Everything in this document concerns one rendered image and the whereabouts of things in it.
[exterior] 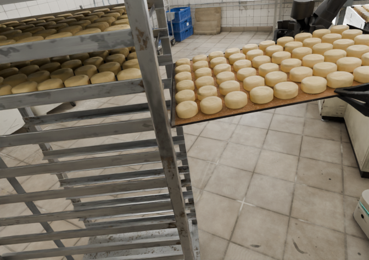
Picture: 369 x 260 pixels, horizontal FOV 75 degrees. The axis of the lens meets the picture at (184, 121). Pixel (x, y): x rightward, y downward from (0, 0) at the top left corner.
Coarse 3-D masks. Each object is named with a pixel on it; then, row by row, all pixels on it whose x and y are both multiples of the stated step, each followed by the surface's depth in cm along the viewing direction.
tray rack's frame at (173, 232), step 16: (32, 112) 100; (32, 128) 101; (48, 144) 108; (0, 160) 83; (48, 160) 111; (64, 176) 118; (16, 192) 89; (32, 208) 96; (48, 224) 105; (192, 224) 140; (96, 240) 139; (112, 240) 138; (128, 240) 136; (192, 240) 132; (0, 256) 76; (96, 256) 131; (112, 256) 130
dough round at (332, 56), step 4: (328, 52) 63; (332, 52) 62; (336, 52) 62; (340, 52) 61; (344, 52) 61; (324, 56) 63; (328, 56) 61; (332, 56) 61; (336, 56) 60; (340, 56) 60; (344, 56) 60; (324, 60) 63; (328, 60) 62; (332, 60) 61; (336, 60) 61
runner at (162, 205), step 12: (132, 204) 69; (144, 204) 65; (156, 204) 65; (168, 204) 65; (24, 216) 67; (36, 216) 67; (48, 216) 67; (60, 216) 67; (72, 216) 67; (84, 216) 67; (96, 216) 67
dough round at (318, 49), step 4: (316, 44) 69; (320, 44) 68; (324, 44) 68; (328, 44) 67; (312, 48) 68; (316, 48) 67; (320, 48) 66; (324, 48) 65; (328, 48) 65; (332, 48) 66; (312, 52) 68; (316, 52) 67; (320, 52) 66; (324, 52) 66
